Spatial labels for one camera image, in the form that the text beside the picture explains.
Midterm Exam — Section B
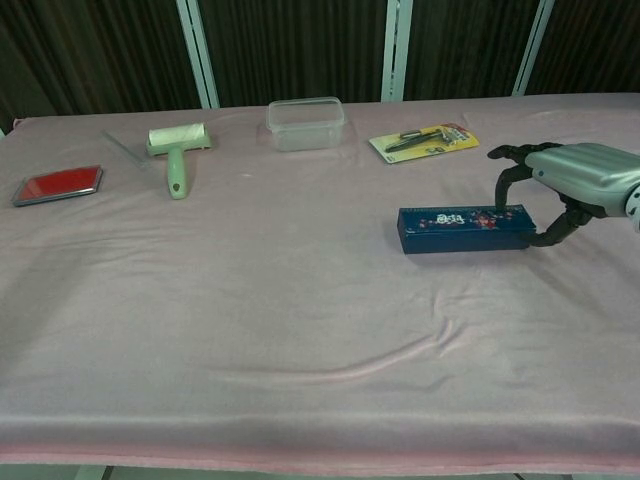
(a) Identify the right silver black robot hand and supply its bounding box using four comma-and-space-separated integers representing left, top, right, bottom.
487, 141, 640, 249

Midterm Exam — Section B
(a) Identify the blue printed glasses case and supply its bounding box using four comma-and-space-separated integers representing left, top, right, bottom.
398, 202, 539, 255

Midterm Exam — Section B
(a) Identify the dark slatted partition panel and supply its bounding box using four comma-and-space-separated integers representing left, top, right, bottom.
0, 0, 201, 130
527, 0, 640, 95
402, 0, 539, 101
197, 0, 391, 107

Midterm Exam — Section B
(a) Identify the yellow razor blister pack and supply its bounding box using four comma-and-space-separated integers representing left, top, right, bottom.
368, 121, 480, 165

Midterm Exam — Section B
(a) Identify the clear plastic container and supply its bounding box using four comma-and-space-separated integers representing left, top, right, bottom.
265, 96, 348, 152

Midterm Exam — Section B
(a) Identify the pink tablecloth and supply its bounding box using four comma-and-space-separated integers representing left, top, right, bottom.
0, 91, 640, 474

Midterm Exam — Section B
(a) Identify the green lint roller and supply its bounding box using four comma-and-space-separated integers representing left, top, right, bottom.
145, 122, 215, 201

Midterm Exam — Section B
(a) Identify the red ink pad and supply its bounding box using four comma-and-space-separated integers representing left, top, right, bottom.
10, 165, 105, 208

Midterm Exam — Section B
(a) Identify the pale metal frame post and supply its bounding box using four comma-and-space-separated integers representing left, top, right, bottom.
380, 0, 415, 103
175, 0, 220, 110
510, 0, 556, 96

